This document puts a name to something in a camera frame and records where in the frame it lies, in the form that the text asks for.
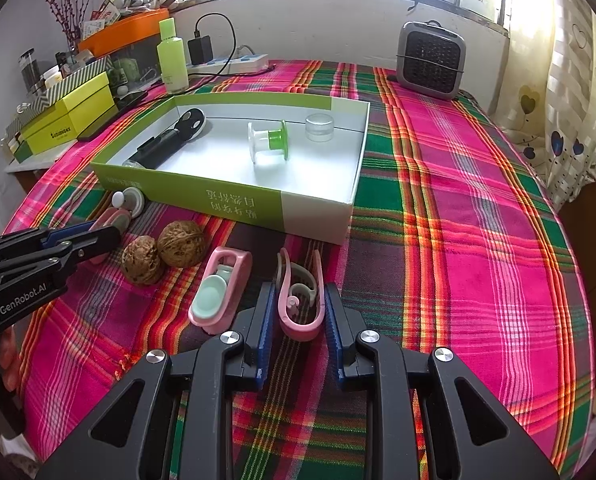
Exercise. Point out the white ball stand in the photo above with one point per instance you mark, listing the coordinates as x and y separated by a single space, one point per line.
133 202

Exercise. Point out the colourful card packets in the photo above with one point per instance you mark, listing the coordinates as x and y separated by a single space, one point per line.
100 15

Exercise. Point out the grey white striped box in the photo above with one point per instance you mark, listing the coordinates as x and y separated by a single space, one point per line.
85 72

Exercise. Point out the green white cardboard box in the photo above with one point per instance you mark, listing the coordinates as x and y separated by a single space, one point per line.
228 200

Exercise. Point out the green plastic bottle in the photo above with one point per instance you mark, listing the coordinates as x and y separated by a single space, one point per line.
173 60

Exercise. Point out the green white spool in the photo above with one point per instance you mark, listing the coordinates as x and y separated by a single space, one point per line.
277 138

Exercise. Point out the pink curved clip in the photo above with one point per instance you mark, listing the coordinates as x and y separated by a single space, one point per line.
298 330

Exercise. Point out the black charger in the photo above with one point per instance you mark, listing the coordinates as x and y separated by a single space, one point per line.
200 50

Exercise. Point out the small white jar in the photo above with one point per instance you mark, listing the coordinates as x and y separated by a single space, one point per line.
53 76

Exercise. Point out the plaid blanket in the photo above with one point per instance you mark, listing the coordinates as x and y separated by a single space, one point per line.
452 210

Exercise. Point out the clear round jar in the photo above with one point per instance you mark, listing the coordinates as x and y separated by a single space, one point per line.
322 130

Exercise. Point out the white power strip with charger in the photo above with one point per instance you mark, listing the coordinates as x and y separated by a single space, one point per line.
235 35

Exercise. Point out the brown walnut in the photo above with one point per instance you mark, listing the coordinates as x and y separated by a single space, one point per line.
140 260
180 244

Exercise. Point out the orange box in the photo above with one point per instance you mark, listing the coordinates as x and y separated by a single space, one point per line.
123 30

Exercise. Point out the black perforated disc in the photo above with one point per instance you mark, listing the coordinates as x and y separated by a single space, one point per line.
193 121

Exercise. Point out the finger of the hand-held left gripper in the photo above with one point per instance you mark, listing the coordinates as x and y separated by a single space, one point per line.
95 242
70 234

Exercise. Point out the dried flower branches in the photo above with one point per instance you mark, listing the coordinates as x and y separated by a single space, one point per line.
65 10

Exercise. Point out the white side shelf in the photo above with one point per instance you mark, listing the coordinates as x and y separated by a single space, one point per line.
33 160

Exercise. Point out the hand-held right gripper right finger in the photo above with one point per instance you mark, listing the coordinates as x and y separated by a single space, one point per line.
332 345

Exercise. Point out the black tube device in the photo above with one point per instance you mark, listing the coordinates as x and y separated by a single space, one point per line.
160 147

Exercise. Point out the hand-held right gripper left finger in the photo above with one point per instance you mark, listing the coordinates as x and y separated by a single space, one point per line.
267 340

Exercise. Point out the person's left hand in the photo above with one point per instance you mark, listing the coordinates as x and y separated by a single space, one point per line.
7 355

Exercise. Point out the heart print curtain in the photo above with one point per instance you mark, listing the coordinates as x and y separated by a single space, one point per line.
572 110

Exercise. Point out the grey space heater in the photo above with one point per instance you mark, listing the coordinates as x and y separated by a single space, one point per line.
430 60

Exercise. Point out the yellow-green box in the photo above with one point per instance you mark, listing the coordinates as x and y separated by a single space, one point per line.
68 125

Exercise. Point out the black smartphone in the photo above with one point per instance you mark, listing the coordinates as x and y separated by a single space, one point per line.
133 97

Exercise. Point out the green rounded object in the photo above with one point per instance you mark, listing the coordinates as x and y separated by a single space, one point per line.
124 71

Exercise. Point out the dark glass jar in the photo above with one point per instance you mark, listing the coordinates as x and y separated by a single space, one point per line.
28 70

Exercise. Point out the pink case with teal cup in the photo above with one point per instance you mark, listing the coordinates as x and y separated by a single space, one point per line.
210 295

